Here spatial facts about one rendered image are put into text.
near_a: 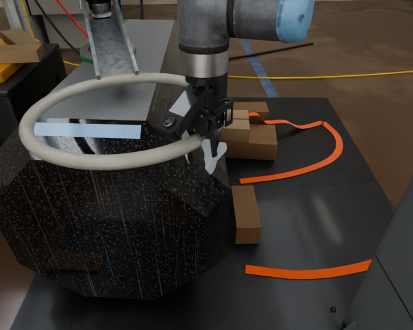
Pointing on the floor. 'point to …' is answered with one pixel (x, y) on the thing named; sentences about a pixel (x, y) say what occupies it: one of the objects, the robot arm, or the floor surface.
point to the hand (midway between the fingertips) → (197, 165)
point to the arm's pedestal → (397, 268)
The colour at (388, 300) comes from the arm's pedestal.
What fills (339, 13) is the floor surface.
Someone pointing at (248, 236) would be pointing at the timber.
